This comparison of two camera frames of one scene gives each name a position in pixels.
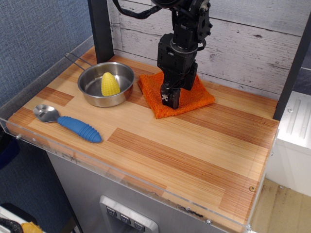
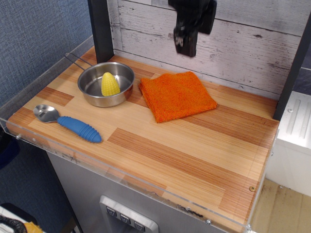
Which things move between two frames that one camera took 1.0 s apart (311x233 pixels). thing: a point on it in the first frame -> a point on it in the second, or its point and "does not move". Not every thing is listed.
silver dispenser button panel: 117,218 does not move
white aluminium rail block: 294,127 does not move
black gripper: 179,65 -> 193,16
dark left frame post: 99,13 does not move
